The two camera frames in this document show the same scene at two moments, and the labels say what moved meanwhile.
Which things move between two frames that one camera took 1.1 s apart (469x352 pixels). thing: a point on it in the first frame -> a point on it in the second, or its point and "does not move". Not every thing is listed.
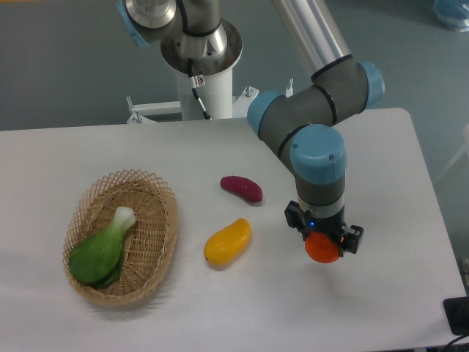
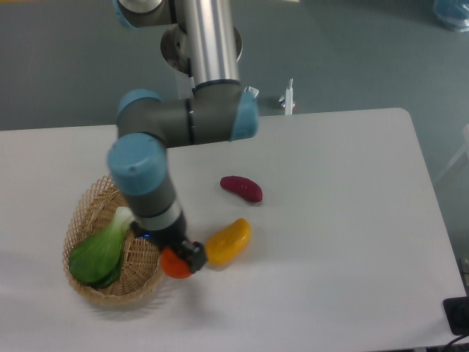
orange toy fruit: x=321 y=248 -> x=174 y=266
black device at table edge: x=456 y=309 does not move
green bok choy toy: x=97 y=263 does not move
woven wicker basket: x=150 y=241 does not move
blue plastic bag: x=454 y=13 does not move
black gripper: x=335 y=224 -> x=171 y=237
